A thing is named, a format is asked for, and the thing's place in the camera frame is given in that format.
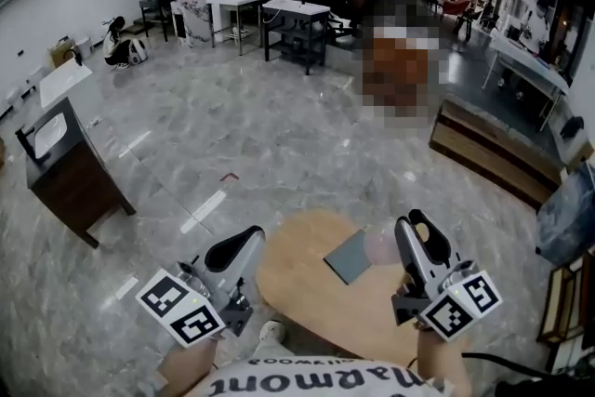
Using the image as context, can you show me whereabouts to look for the white slab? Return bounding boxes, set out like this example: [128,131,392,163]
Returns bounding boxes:
[38,57,94,109]

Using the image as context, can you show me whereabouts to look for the dark wooden sink cabinet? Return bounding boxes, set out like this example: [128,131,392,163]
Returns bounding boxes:
[16,96,137,249]

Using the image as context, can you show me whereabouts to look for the translucent pink cup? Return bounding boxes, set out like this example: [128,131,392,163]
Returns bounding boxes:
[364,231,402,267]

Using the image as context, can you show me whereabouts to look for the long white table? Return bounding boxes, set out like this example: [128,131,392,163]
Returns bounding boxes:
[481,34,572,132]

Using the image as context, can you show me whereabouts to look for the marble patterned block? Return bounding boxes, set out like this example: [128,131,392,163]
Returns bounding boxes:
[170,0,214,48]

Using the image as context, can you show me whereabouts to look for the white table with faucet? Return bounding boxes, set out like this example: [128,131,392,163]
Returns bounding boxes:
[206,0,264,57]

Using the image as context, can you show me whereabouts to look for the wooden picture frames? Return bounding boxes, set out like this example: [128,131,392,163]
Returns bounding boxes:
[536,255,591,346]

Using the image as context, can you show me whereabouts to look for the person's left forearm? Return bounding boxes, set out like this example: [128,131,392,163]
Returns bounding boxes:
[156,334,222,397]

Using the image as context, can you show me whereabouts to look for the grey rectangular book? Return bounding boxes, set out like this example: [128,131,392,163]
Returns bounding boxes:
[323,230,373,285]

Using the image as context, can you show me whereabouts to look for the red chair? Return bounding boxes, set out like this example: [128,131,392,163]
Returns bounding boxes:
[439,0,470,36]

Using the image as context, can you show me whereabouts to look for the low wooden cabinet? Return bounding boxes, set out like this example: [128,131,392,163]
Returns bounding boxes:
[428,99,566,211]

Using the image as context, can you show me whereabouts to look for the dark framed white-top table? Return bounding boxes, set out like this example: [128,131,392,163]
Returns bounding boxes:
[261,0,332,75]

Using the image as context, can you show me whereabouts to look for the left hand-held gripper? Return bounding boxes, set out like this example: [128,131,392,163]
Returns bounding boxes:
[135,225,267,349]

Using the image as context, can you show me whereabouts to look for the thick black cable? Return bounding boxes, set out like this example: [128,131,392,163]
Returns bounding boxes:
[459,351,552,382]

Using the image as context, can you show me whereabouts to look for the round wooden table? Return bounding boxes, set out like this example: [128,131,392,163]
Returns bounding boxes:
[255,207,470,368]

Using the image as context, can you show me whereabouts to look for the dark grey desk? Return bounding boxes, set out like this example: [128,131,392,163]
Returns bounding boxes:
[139,0,174,44]

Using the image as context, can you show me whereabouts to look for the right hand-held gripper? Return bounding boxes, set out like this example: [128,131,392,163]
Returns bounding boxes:
[392,208,503,343]

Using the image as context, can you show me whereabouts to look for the blue marbled panel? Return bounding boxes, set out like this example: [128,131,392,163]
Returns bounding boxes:
[534,162,595,267]

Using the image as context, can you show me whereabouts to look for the cardboard box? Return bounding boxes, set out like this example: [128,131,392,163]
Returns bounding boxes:
[48,36,78,69]

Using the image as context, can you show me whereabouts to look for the white shoe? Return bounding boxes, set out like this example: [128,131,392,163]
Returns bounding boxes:
[254,319,286,357]

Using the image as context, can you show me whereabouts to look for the white printed shirt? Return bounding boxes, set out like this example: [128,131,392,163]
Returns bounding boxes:
[178,355,466,397]

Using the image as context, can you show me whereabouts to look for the white round appliance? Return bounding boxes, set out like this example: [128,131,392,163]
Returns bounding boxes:
[128,37,149,65]

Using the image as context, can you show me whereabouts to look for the person's right forearm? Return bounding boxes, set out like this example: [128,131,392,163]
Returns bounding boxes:
[415,324,469,392]

